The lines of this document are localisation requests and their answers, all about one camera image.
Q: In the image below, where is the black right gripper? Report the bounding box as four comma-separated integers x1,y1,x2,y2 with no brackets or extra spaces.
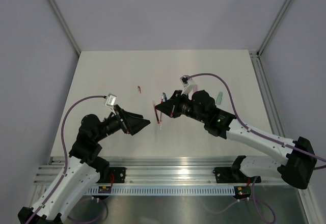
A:
157,90,207,124

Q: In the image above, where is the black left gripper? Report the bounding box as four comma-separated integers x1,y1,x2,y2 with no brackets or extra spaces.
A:
94,104,150,142

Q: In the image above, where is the red marker pen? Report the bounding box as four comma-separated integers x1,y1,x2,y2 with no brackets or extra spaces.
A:
152,100,160,125

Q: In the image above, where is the green highlighter pen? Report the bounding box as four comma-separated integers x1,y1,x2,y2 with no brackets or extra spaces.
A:
215,92,224,105

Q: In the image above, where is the red gel pen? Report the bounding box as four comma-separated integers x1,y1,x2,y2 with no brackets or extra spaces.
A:
159,92,165,130

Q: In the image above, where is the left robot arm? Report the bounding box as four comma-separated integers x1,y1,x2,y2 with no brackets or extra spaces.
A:
18,105,150,223

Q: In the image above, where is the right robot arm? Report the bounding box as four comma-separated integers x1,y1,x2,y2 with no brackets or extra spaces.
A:
155,90,317,189

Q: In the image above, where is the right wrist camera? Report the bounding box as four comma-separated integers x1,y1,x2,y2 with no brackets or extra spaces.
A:
180,75,197,95

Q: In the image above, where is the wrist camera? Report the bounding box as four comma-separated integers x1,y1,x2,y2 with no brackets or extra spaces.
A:
105,93,117,109
180,75,197,95

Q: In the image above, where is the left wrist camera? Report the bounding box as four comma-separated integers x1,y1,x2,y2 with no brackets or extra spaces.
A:
105,93,117,109

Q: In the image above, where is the aluminium rail base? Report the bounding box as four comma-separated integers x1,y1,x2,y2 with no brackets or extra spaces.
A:
33,156,310,185

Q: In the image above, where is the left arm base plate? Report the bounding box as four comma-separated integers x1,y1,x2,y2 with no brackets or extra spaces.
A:
97,167,126,184

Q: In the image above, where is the white slotted cable duct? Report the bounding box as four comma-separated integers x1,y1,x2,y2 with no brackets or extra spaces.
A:
85,186,235,196

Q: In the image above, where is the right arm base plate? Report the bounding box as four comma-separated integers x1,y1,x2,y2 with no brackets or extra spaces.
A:
212,167,255,183

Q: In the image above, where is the right side aluminium rail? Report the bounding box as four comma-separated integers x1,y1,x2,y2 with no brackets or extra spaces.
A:
249,51,285,137

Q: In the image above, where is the left aluminium frame post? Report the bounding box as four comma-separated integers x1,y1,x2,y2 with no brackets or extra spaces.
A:
46,0,82,57

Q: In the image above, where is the aluminium frame post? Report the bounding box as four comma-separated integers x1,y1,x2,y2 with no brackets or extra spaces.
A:
46,0,82,57
256,0,294,58

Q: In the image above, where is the right aluminium frame post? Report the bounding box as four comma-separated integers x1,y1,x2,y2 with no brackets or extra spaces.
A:
256,0,294,58

